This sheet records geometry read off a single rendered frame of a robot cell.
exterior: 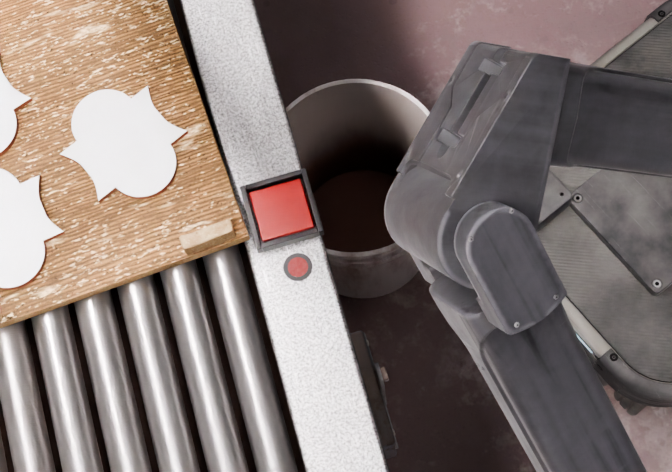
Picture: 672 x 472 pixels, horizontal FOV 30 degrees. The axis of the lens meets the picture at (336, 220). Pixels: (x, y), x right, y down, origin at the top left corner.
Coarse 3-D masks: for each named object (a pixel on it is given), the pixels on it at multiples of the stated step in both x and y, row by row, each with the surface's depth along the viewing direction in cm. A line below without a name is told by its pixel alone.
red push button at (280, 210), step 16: (256, 192) 139; (272, 192) 139; (288, 192) 138; (304, 192) 138; (256, 208) 138; (272, 208) 138; (288, 208) 138; (304, 208) 138; (272, 224) 137; (288, 224) 137; (304, 224) 137
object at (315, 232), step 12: (264, 180) 139; (276, 180) 139; (288, 180) 139; (312, 192) 138; (312, 204) 138; (252, 216) 138; (252, 228) 137; (276, 240) 137; (288, 240) 137; (300, 240) 138
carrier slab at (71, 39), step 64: (0, 0) 147; (64, 0) 147; (128, 0) 146; (64, 64) 144; (128, 64) 144; (64, 128) 142; (192, 128) 141; (64, 192) 139; (192, 192) 138; (64, 256) 137; (128, 256) 137; (192, 256) 136
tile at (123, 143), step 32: (96, 96) 142; (128, 96) 141; (96, 128) 140; (128, 128) 140; (160, 128) 140; (96, 160) 139; (128, 160) 139; (160, 160) 139; (128, 192) 138; (160, 192) 138
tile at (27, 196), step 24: (0, 192) 139; (24, 192) 139; (0, 216) 138; (24, 216) 138; (0, 240) 137; (24, 240) 137; (48, 240) 138; (0, 264) 136; (24, 264) 136; (0, 288) 136
